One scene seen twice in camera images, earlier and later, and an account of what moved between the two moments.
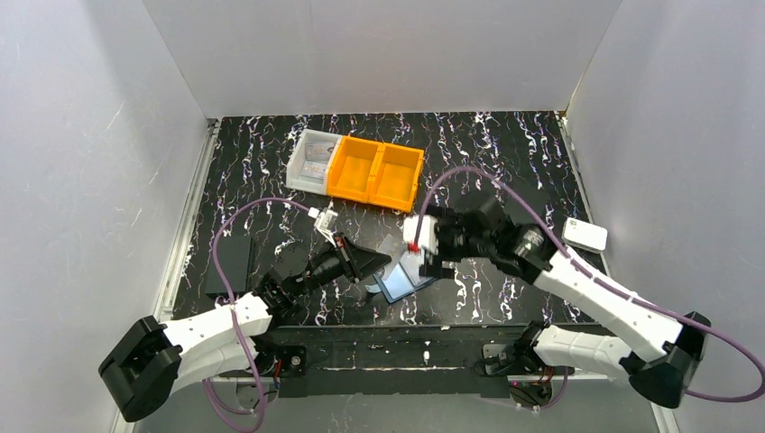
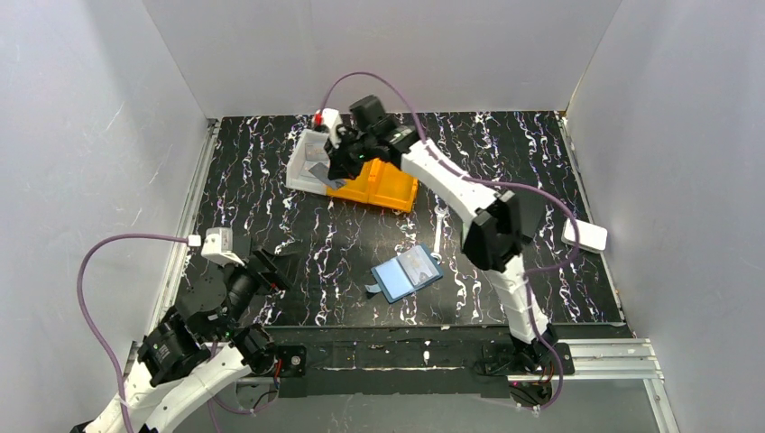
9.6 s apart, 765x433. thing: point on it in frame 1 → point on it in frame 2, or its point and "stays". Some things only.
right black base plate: x=511 y=360 stays
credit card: x=394 y=247 → x=322 y=170
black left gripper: x=345 y=257 → x=264 y=271
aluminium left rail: x=165 y=303 stays
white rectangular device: x=585 y=235 stays
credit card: x=317 y=152 stays
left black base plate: x=287 y=360 stays
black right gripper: x=440 y=244 → x=341 y=158
